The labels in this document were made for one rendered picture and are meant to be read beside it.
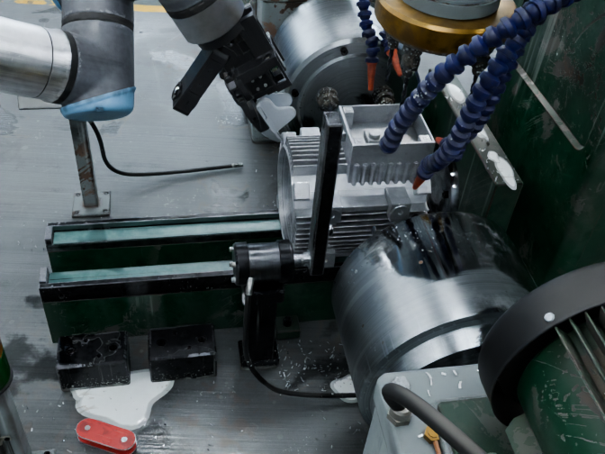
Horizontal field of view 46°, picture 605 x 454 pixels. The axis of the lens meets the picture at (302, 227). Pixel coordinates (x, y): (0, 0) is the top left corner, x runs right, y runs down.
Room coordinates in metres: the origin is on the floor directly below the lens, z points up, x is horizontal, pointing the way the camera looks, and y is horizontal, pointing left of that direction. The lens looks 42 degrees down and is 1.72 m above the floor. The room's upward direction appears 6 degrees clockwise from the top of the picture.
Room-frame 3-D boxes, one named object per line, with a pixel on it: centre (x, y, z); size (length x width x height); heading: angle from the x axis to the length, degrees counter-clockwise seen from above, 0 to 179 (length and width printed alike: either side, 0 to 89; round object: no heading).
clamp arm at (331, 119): (0.70, -0.02, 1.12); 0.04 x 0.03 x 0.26; 104
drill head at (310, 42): (1.21, -0.03, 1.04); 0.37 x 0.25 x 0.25; 14
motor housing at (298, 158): (0.85, -0.07, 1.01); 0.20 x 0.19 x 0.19; 103
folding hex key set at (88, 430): (0.52, 0.24, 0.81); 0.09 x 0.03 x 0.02; 77
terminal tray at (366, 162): (0.86, -0.10, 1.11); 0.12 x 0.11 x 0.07; 103
